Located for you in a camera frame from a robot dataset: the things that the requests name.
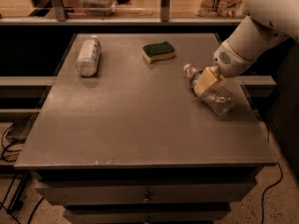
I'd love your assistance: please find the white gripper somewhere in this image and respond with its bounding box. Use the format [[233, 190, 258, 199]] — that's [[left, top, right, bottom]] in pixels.
[[193, 40, 260, 96]]

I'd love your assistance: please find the clear water bottle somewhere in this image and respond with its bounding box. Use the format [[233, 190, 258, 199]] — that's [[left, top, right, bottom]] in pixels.
[[183, 63, 235, 116]]

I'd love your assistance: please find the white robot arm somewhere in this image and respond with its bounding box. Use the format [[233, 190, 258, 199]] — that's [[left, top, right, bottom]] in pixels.
[[193, 0, 299, 96]]

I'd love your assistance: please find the green yellow sponge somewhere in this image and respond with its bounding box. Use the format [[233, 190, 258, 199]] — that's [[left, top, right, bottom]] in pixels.
[[142, 41, 176, 63]]

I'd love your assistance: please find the colourful snack bag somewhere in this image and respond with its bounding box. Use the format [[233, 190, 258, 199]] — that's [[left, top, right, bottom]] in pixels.
[[195, 0, 248, 18]]

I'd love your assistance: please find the grey drawer cabinet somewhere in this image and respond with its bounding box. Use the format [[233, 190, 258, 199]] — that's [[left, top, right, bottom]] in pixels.
[[13, 32, 278, 224]]

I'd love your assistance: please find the clear plastic container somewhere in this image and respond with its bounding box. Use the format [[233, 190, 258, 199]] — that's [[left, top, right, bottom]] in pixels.
[[80, 0, 116, 16]]

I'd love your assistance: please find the upper drawer front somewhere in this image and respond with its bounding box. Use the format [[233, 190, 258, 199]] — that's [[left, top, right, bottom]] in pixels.
[[36, 179, 256, 206]]

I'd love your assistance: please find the drawer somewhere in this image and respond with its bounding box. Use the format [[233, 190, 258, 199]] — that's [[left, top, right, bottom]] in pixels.
[[36, 179, 256, 206], [64, 203, 231, 224]]

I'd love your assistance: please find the lower drawer front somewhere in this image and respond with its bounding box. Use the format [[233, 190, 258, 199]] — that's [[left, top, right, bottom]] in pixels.
[[64, 203, 231, 224]]

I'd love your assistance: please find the black cable right floor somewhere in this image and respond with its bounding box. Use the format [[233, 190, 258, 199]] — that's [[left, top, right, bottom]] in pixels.
[[260, 121, 284, 224]]

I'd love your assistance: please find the metal shelf rail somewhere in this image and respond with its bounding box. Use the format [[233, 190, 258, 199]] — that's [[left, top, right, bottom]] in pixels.
[[0, 17, 243, 27]]

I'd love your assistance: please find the black cables left floor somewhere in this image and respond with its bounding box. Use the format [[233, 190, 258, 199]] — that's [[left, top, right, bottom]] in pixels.
[[0, 121, 45, 224]]

